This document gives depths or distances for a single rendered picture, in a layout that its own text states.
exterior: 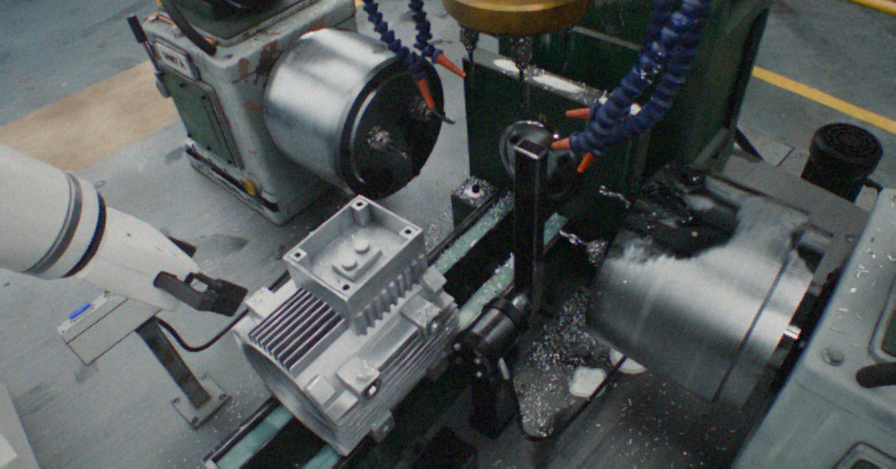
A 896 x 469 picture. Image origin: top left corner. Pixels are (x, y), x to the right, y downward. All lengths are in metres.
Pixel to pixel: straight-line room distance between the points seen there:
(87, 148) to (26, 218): 2.53
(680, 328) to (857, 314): 0.16
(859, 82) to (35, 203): 3.29
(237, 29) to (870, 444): 1.01
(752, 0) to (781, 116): 1.99
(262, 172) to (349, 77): 0.31
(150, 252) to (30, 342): 0.77
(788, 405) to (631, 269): 0.20
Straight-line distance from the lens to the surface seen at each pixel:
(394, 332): 0.69
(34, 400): 1.20
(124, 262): 0.53
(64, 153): 3.06
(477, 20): 0.69
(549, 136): 0.90
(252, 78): 1.06
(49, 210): 0.50
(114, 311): 0.83
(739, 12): 1.00
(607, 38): 0.95
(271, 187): 1.17
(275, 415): 0.85
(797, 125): 2.98
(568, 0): 0.69
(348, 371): 0.66
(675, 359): 0.70
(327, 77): 0.95
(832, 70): 3.45
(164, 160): 1.53
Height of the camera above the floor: 1.63
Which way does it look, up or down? 45 degrees down
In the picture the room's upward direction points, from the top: 6 degrees counter-clockwise
